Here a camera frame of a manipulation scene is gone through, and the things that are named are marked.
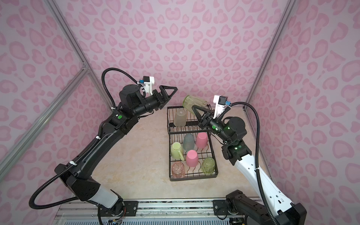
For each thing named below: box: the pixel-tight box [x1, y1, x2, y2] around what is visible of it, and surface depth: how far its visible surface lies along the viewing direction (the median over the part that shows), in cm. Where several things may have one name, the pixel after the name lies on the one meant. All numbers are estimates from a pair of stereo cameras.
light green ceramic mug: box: [170, 141, 185, 162], surface depth 85 cm
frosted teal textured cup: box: [182, 133, 198, 158], surface depth 88 cm
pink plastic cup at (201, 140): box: [195, 132, 208, 149], surface depth 92 cm
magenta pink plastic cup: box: [186, 149, 199, 168], surface depth 82 cm
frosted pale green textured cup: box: [173, 108, 187, 128], surface depth 81 cm
